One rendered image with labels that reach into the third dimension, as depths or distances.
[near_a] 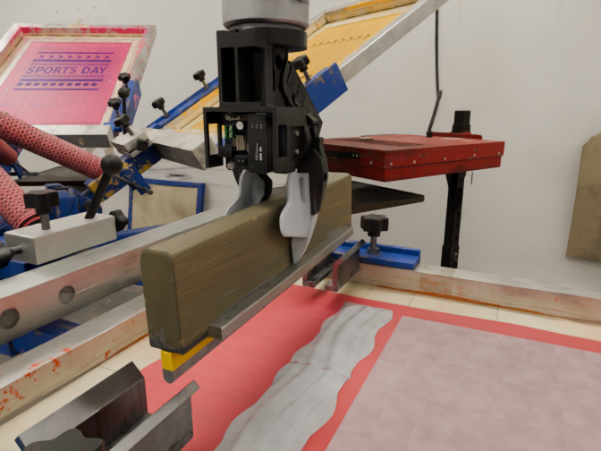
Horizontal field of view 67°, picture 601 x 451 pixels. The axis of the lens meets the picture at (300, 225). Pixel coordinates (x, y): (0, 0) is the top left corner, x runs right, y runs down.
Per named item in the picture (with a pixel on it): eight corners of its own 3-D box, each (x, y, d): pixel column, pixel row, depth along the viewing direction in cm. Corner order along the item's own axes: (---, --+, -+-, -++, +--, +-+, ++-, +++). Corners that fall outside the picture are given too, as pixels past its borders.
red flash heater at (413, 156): (410, 158, 199) (411, 130, 196) (508, 170, 162) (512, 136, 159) (292, 169, 165) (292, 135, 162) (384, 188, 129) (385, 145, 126)
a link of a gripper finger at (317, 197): (282, 216, 45) (269, 127, 43) (290, 213, 46) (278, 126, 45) (326, 215, 43) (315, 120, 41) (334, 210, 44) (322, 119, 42)
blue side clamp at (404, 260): (418, 290, 74) (420, 248, 72) (411, 302, 69) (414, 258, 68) (257, 263, 86) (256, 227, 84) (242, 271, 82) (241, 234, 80)
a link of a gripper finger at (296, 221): (270, 278, 42) (255, 177, 40) (298, 259, 47) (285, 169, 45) (300, 278, 40) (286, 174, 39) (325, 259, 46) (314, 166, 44)
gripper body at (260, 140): (203, 175, 40) (195, 28, 37) (253, 165, 48) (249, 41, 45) (280, 182, 37) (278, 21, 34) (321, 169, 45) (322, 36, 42)
